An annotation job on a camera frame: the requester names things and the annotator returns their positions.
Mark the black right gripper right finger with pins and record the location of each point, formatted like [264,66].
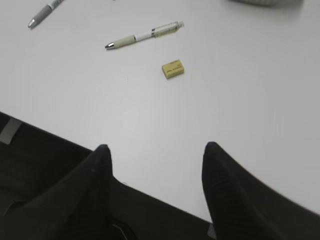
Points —
[242,207]

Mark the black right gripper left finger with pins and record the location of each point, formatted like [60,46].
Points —
[75,208]

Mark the grey grip white pen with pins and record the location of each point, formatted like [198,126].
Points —
[44,13]

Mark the yellow eraser right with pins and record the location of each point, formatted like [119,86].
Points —
[173,69]

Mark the beige grip white pen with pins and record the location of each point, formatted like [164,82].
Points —
[153,33]

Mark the light green plastic basket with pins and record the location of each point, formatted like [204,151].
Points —
[269,3]

